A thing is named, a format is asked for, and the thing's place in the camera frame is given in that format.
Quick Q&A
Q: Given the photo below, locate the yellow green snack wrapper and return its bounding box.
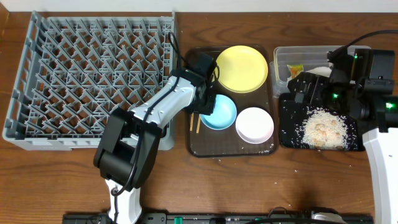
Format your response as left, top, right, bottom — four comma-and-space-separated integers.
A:
287, 64, 304, 80

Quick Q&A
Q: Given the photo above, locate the white paper napkin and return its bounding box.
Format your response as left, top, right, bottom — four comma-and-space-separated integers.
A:
307, 67, 331, 77

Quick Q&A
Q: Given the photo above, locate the white pink bowl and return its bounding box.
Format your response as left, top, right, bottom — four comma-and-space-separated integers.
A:
236, 107, 274, 144

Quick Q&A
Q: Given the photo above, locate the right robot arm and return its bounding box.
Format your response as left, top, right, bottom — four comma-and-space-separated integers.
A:
287, 72, 397, 223

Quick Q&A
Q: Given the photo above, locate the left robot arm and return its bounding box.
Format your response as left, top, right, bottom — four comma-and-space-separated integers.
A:
93, 68, 220, 223

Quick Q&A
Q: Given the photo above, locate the black waste tray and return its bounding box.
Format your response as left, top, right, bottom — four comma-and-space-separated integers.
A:
279, 93, 364, 151

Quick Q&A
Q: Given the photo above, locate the rice and peanut waste pile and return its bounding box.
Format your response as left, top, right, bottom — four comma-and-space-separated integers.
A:
295, 108, 348, 150

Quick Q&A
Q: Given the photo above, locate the blue bowl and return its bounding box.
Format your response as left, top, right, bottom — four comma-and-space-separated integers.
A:
200, 95, 238, 130

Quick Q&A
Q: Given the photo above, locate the clear plastic bin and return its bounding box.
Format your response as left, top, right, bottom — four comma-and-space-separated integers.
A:
269, 45, 340, 98

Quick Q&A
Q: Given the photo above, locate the brown serving tray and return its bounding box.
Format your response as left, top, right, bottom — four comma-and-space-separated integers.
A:
185, 45, 278, 158

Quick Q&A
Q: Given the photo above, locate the yellow plate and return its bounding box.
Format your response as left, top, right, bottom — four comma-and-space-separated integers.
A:
216, 45, 269, 93

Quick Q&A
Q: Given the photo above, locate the grey dish rack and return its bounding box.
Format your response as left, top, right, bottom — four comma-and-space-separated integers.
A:
2, 12, 178, 151

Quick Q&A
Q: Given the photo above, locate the black rail at table edge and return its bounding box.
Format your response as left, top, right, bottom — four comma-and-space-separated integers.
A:
62, 207, 374, 224

